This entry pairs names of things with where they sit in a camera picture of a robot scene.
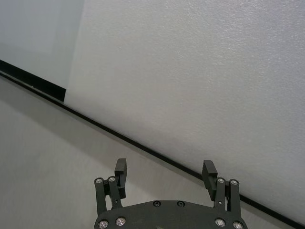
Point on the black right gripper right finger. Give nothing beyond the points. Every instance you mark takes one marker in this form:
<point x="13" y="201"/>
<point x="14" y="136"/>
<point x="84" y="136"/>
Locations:
<point x="209" y="176"/>

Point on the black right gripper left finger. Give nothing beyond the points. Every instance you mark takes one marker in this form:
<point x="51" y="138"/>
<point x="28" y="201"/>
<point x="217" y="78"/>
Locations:
<point x="121" y="175"/>

